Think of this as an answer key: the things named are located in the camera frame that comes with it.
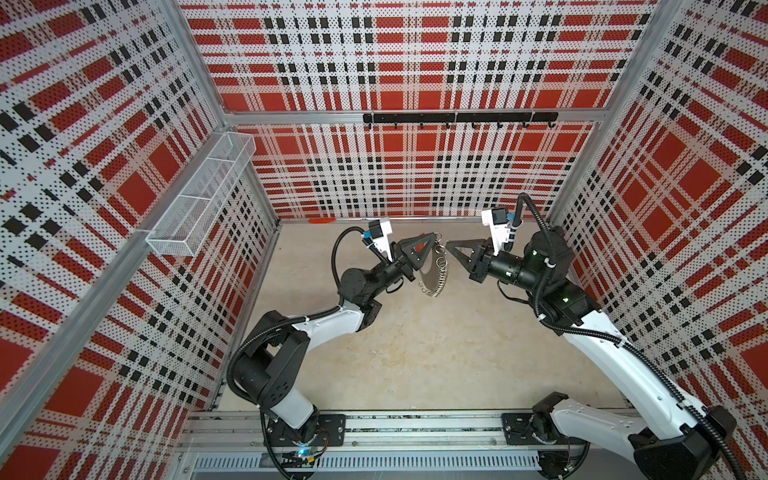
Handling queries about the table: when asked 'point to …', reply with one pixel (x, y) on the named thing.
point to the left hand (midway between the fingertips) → (438, 240)
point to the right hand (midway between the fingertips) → (449, 248)
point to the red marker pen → (321, 220)
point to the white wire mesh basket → (186, 223)
